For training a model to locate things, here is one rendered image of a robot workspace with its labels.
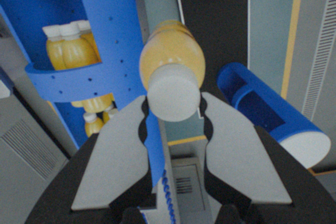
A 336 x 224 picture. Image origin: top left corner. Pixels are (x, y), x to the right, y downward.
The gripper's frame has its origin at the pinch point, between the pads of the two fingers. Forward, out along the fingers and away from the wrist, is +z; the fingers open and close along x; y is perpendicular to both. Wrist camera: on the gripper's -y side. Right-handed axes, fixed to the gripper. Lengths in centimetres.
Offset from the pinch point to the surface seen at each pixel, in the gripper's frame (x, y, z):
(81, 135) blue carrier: -33, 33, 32
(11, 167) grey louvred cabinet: -147, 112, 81
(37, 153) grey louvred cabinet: -145, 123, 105
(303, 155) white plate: 59, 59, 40
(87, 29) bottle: -20.8, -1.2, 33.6
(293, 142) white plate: 51, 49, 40
